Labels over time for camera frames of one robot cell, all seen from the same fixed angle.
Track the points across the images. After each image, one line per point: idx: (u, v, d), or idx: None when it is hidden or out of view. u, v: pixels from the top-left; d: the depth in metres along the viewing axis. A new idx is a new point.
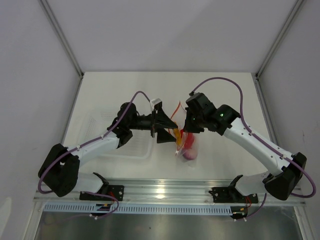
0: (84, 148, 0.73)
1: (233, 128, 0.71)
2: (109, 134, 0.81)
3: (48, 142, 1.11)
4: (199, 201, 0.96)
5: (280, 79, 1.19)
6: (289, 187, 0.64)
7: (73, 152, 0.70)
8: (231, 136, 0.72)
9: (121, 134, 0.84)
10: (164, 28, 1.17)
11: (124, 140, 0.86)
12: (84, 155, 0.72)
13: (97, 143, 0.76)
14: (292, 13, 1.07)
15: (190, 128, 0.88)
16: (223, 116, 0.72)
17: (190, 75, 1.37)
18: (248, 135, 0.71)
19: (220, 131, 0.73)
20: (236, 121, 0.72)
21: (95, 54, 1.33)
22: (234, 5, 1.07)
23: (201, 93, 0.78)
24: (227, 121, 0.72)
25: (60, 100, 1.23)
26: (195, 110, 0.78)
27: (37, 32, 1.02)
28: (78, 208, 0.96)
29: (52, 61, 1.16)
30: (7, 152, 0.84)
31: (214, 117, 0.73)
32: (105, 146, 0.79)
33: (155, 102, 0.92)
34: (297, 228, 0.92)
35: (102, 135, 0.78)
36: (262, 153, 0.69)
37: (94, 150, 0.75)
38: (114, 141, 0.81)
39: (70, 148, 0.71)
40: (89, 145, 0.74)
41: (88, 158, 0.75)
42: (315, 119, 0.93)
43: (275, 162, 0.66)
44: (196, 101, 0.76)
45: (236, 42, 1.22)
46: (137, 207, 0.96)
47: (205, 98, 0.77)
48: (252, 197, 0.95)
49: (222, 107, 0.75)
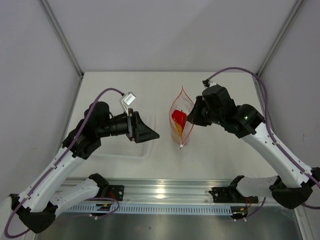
0: (35, 193, 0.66)
1: (257, 135, 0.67)
2: (64, 157, 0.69)
3: (48, 142, 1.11)
4: (199, 201, 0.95)
5: (280, 78, 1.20)
6: (302, 201, 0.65)
7: (24, 204, 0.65)
8: (252, 141, 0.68)
9: (83, 144, 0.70)
10: (165, 28, 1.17)
11: (89, 149, 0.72)
12: (38, 200, 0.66)
13: (49, 177, 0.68)
14: (292, 13, 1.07)
15: (198, 120, 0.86)
16: (247, 119, 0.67)
17: (190, 75, 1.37)
18: (271, 146, 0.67)
19: (239, 134, 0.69)
20: (261, 127, 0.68)
21: (94, 54, 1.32)
22: (234, 5, 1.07)
23: (222, 87, 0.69)
24: (250, 125, 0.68)
25: (60, 100, 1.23)
26: (214, 105, 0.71)
27: (37, 32, 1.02)
28: (78, 208, 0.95)
29: (52, 61, 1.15)
30: (6, 152, 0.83)
31: (237, 119, 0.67)
32: (65, 173, 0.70)
33: (127, 101, 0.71)
34: (297, 228, 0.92)
35: (53, 166, 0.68)
36: (283, 166, 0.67)
37: (50, 187, 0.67)
38: (72, 163, 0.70)
39: (21, 198, 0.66)
40: (40, 186, 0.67)
41: (49, 196, 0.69)
42: (315, 119, 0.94)
43: (295, 177, 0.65)
44: (218, 97, 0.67)
45: (236, 42, 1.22)
46: (138, 207, 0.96)
47: (226, 94, 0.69)
48: (252, 198, 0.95)
49: (245, 107, 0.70)
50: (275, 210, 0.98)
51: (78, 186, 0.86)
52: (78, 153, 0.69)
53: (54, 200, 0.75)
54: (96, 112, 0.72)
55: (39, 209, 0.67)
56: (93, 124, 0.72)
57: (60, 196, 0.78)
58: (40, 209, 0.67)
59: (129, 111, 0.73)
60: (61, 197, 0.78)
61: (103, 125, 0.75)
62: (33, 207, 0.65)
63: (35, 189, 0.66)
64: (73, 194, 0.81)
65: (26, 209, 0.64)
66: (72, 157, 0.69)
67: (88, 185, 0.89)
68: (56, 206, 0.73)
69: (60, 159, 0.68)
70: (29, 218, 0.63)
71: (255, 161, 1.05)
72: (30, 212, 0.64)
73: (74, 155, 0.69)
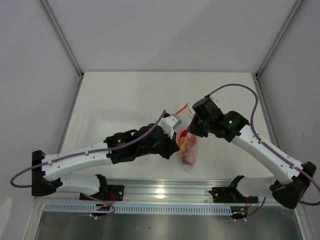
0: (57, 164, 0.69)
1: (242, 136, 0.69)
2: (100, 151, 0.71)
3: (48, 142, 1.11)
4: (200, 201, 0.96)
5: (280, 78, 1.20)
6: (298, 197, 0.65)
7: (43, 167, 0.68)
8: (240, 143, 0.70)
9: (121, 152, 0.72)
10: (165, 28, 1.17)
11: (122, 158, 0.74)
12: (55, 171, 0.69)
13: (77, 159, 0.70)
14: (293, 12, 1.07)
15: (195, 130, 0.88)
16: (232, 123, 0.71)
17: (191, 75, 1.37)
18: (257, 144, 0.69)
19: (228, 139, 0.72)
20: (245, 128, 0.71)
21: (96, 55, 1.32)
22: (234, 5, 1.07)
23: (208, 99, 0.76)
24: (235, 129, 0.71)
25: (60, 99, 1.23)
26: (202, 115, 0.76)
27: (37, 31, 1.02)
28: (77, 208, 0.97)
29: (52, 60, 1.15)
30: (7, 152, 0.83)
31: (222, 124, 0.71)
32: (91, 163, 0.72)
33: (175, 127, 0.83)
34: (297, 227, 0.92)
35: (86, 152, 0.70)
36: (271, 162, 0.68)
37: (71, 167, 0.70)
38: (103, 160, 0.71)
39: (44, 160, 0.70)
40: (65, 161, 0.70)
41: (66, 173, 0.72)
42: (315, 119, 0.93)
43: (285, 172, 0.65)
44: (204, 107, 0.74)
45: (236, 42, 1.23)
46: (137, 207, 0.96)
47: (212, 104, 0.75)
48: (253, 198, 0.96)
49: (230, 114, 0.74)
50: (275, 210, 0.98)
51: (84, 179, 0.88)
52: (113, 156, 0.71)
53: (63, 178, 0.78)
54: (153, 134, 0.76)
55: (50, 179, 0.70)
56: (141, 141, 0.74)
57: (68, 177, 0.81)
58: (50, 179, 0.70)
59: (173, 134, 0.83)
60: (69, 178, 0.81)
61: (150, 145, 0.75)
62: (47, 174, 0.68)
63: (59, 161, 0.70)
64: (79, 183, 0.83)
65: (41, 172, 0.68)
66: (104, 155, 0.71)
67: (93, 181, 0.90)
68: (61, 183, 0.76)
69: (95, 150, 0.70)
70: (38, 181, 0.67)
71: (255, 161, 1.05)
72: (43, 176, 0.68)
73: (107, 155, 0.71)
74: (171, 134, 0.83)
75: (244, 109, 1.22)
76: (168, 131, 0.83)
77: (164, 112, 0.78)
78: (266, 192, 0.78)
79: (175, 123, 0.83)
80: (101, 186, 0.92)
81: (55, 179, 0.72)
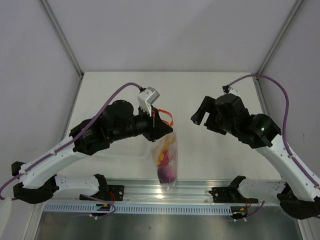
0: (31, 171, 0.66)
1: (272, 147, 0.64)
2: (65, 146, 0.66)
3: (48, 142, 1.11)
4: (199, 201, 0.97)
5: (280, 78, 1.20)
6: (310, 215, 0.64)
7: (20, 178, 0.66)
8: (268, 153, 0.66)
9: (88, 140, 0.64)
10: (165, 28, 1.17)
11: (93, 147, 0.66)
12: (32, 179, 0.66)
13: (48, 162, 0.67)
14: (293, 12, 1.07)
15: (211, 127, 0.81)
16: (264, 130, 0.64)
17: (191, 75, 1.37)
18: (286, 158, 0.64)
19: (253, 145, 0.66)
20: (276, 138, 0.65)
21: (96, 55, 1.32)
22: (234, 5, 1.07)
23: (236, 97, 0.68)
24: (266, 137, 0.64)
25: (60, 99, 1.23)
26: (227, 114, 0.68)
27: (37, 32, 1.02)
28: (78, 208, 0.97)
29: (52, 60, 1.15)
30: (8, 152, 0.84)
31: (251, 129, 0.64)
32: (63, 162, 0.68)
33: (151, 101, 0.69)
34: (297, 227, 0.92)
35: (53, 152, 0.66)
36: (295, 177, 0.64)
37: (45, 170, 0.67)
38: (72, 154, 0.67)
39: (19, 171, 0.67)
40: (38, 167, 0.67)
41: (45, 177, 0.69)
42: (315, 119, 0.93)
43: (309, 191, 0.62)
44: (231, 106, 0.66)
45: (236, 42, 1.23)
46: (138, 207, 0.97)
47: (240, 103, 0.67)
48: (253, 198, 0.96)
49: (259, 117, 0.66)
50: (275, 210, 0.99)
51: (82, 179, 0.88)
52: (79, 147, 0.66)
53: (58, 182, 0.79)
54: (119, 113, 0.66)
55: (32, 187, 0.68)
56: (108, 125, 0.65)
57: (65, 180, 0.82)
58: (31, 188, 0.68)
59: (151, 111, 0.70)
60: (65, 181, 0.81)
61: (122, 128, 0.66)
62: (25, 184, 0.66)
63: (33, 168, 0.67)
64: (76, 184, 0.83)
65: (20, 184, 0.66)
66: (72, 150, 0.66)
67: (92, 181, 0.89)
68: (57, 187, 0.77)
69: (61, 148, 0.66)
70: (22, 193, 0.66)
71: (255, 161, 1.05)
72: (22, 187, 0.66)
73: (74, 149, 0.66)
74: (150, 110, 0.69)
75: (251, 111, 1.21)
76: (145, 108, 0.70)
77: (132, 84, 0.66)
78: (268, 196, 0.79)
79: (150, 97, 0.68)
80: (101, 186, 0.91)
81: (41, 186, 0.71)
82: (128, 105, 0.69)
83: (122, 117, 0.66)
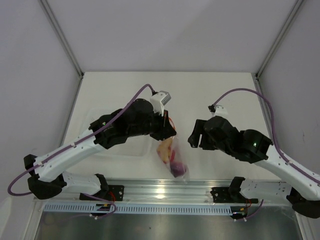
0: (49, 163, 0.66)
1: (269, 160, 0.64)
2: (86, 139, 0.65)
3: (48, 142, 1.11)
4: (200, 201, 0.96)
5: (281, 78, 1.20)
6: None
7: (36, 170, 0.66)
8: (264, 166, 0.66)
9: (109, 134, 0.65)
10: (165, 28, 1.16)
11: (112, 140, 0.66)
12: (48, 171, 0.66)
13: (66, 154, 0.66)
14: (293, 12, 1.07)
15: (206, 146, 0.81)
16: (256, 145, 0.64)
17: (191, 75, 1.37)
18: (284, 166, 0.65)
19: (251, 161, 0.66)
20: (270, 151, 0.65)
21: (96, 55, 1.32)
22: (234, 4, 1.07)
23: (222, 118, 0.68)
24: (260, 151, 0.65)
25: (60, 99, 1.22)
26: (218, 135, 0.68)
27: (37, 32, 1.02)
28: (77, 208, 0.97)
29: (52, 60, 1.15)
30: (8, 152, 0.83)
31: (245, 148, 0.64)
32: (81, 155, 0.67)
33: (164, 103, 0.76)
34: (297, 227, 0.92)
35: (73, 144, 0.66)
36: (299, 182, 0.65)
37: (62, 163, 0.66)
38: (91, 148, 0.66)
39: (35, 162, 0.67)
40: (55, 159, 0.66)
41: (60, 170, 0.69)
42: (315, 119, 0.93)
43: (315, 191, 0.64)
44: (220, 129, 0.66)
45: (236, 42, 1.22)
46: (137, 207, 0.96)
47: (228, 124, 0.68)
48: (253, 198, 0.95)
49: (248, 133, 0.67)
50: (275, 210, 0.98)
51: (85, 178, 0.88)
52: (100, 141, 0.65)
53: (65, 178, 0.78)
54: (139, 109, 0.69)
55: (47, 180, 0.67)
56: (129, 119, 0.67)
57: (71, 177, 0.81)
58: (46, 180, 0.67)
59: (164, 111, 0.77)
60: (71, 178, 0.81)
61: (141, 122, 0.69)
62: (41, 176, 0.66)
63: (50, 160, 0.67)
64: (81, 182, 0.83)
65: (36, 176, 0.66)
66: (92, 143, 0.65)
67: (94, 180, 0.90)
68: (65, 183, 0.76)
69: (81, 140, 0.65)
70: (36, 184, 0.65)
71: None
72: (37, 179, 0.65)
73: (95, 141, 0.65)
74: (163, 110, 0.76)
75: (253, 114, 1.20)
76: (158, 108, 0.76)
77: (148, 85, 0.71)
78: (273, 197, 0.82)
79: (164, 98, 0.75)
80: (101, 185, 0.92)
81: (54, 179, 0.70)
82: (147, 102, 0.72)
83: (144, 113, 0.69)
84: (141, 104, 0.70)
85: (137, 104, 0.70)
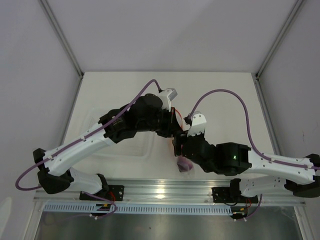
0: (58, 157, 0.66)
1: (254, 166, 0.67)
2: (96, 133, 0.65)
3: (48, 142, 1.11)
4: (200, 201, 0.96)
5: (280, 78, 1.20)
6: None
7: (45, 164, 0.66)
8: (253, 171, 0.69)
9: (118, 127, 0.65)
10: (165, 28, 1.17)
11: (122, 134, 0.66)
12: (57, 165, 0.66)
13: (75, 148, 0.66)
14: (293, 11, 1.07)
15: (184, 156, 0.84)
16: (236, 158, 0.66)
17: (190, 75, 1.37)
18: (270, 165, 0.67)
19: (237, 172, 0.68)
20: (251, 156, 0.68)
21: (96, 55, 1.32)
22: (234, 5, 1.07)
23: (199, 142, 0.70)
24: (241, 161, 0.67)
25: (59, 99, 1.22)
26: (201, 158, 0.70)
27: (37, 32, 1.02)
28: (78, 208, 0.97)
29: (52, 60, 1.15)
30: (7, 152, 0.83)
31: (229, 165, 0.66)
32: (90, 149, 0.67)
33: (171, 98, 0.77)
34: (296, 227, 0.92)
35: (82, 138, 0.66)
36: (289, 173, 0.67)
37: (71, 157, 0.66)
38: (102, 142, 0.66)
39: (45, 157, 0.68)
40: (64, 152, 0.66)
41: (69, 165, 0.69)
42: (315, 119, 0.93)
43: (305, 176, 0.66)
44: (200, 154, 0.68)
45: (236, 42, 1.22)
46: (137, 207, 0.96)
47: (206, 144, 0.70)
48: (253, 198, 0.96)
49: (226, 147, 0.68)
50: (275, 210, 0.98)
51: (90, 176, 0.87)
52: (111, 135, 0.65)
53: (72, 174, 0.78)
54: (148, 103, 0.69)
55: (56, 174, 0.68)
56: (139, 113, 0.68)
57: (77, 174, 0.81)
58: (55, 174, 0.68)
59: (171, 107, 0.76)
60: (77, 175, 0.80)
61: (149, 118, 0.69)
62: (51, 170, 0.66)
63: (59, 153, 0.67)
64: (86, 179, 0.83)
65: (45, 169, 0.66)
66: (102, 136, 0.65)
67: (96, 178, 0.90)
68: (72, 178, 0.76)
69: (91, 134, 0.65)
70: (45, 178, 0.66)
71: None
72: (47, 173, 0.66)
73: (105, 135, 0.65)
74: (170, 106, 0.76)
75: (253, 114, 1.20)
76: (165, 104, 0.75)
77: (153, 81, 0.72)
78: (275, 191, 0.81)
79: (171, 94, 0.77)
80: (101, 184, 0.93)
81: (62, 173, 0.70)
82: (156, 98, 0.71)
83: (154, 107, 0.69)
84: (151, 97, 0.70)
85: (147, 98, 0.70)
